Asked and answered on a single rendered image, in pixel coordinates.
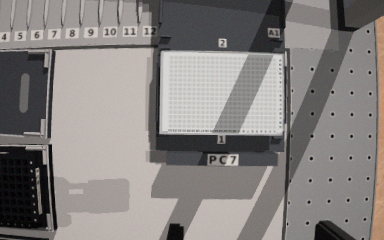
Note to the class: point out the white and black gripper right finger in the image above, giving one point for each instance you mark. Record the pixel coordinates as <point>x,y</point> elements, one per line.
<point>327,230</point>

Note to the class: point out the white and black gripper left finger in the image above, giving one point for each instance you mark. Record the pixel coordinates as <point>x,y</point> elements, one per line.
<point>175,232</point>

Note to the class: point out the white multi-well plate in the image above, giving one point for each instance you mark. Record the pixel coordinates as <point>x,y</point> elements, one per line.
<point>221,93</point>

